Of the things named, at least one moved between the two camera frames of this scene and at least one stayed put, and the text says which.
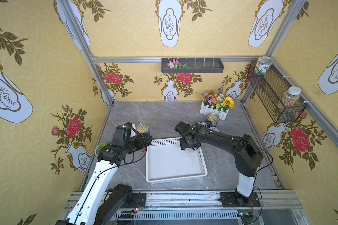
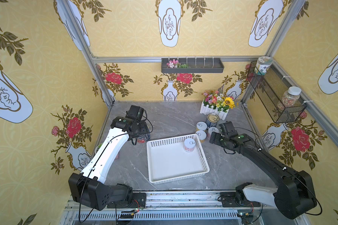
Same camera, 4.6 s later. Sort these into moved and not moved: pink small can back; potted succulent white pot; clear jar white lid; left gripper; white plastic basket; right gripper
Moved: right gripper; left gripper
Not moved: potted succulent white pot; pink small can back; clear jar white lid; white plastic basket
